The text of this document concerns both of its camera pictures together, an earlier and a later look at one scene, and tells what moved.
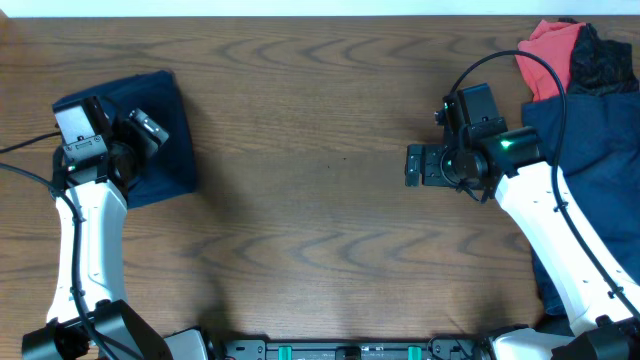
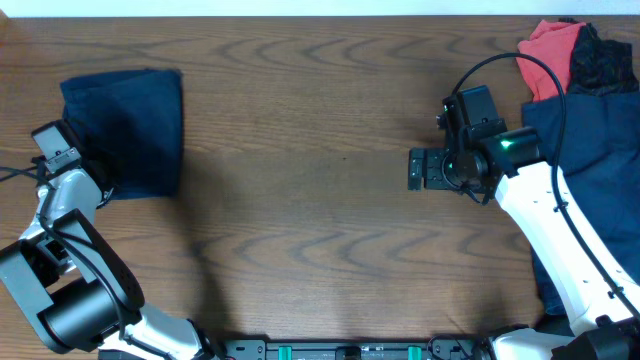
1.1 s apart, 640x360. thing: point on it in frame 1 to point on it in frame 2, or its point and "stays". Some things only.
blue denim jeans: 601,165 stays
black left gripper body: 134,146 to 100,158
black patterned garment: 600,67 stays
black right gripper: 432,173 stays
